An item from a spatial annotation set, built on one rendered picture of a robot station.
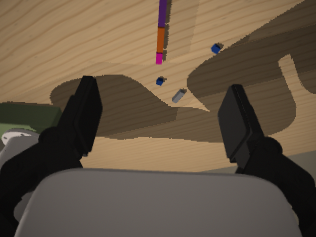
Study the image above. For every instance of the orange rod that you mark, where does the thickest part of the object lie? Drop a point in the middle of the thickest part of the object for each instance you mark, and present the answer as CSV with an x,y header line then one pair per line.
x,y
160,39

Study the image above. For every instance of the purple rod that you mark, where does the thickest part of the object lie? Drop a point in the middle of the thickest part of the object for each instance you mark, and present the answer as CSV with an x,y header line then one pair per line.
x,y
162,13

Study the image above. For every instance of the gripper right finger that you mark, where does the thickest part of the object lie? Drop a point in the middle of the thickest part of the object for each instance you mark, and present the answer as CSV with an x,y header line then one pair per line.
x,y
260,156

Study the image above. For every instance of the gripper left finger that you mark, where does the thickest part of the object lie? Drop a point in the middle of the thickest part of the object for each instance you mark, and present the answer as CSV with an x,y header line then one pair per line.
x,y
58,148

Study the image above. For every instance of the magenta rod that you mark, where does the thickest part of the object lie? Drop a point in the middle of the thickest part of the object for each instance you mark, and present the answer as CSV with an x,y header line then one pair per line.
x,y
158,57

